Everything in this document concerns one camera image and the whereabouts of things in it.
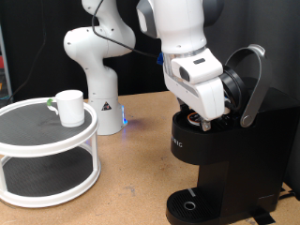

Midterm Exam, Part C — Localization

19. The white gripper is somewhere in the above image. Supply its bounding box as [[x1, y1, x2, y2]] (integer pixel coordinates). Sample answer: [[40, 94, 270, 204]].
[[162, 46, 227, 132]]

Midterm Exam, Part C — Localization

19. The black Keurig coffee machine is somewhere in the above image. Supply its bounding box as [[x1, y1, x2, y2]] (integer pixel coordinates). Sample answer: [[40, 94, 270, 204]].
[[165, 43, 300, 225]]

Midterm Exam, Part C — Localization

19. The white mug with green-marked handle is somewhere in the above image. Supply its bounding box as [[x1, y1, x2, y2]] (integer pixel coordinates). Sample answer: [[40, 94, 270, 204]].
[[46, 89, 85, 128]]

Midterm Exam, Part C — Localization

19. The black tape strip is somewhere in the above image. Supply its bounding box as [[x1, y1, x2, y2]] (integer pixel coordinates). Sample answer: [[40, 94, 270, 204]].
[[249, 208, 277, 225]]

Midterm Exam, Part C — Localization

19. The dark grey partition panel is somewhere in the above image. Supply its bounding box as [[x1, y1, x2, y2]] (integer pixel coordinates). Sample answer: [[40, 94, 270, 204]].
[[182, 0, 300, 201]]

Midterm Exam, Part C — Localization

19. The white two-tier turntable shelf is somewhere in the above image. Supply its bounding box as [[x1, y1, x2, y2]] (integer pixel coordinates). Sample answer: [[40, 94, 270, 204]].
[[0, 97, 101, 209]]

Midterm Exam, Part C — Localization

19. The black curtain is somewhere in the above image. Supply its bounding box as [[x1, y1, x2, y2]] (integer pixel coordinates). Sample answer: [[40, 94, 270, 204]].
[[0, 0, 186, 104]]

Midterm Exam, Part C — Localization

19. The black power cable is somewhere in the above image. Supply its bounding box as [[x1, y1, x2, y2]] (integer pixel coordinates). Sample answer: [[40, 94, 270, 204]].
[[277, 189, 297, 202]]

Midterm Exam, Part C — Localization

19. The black camera cable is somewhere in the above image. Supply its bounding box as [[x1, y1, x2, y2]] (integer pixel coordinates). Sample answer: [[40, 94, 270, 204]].
[[6, 0, 243, 112]]

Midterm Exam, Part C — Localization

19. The grey metal frame post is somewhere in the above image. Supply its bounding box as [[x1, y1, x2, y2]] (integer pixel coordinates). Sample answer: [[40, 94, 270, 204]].
[[0, 24, 14, 106]]

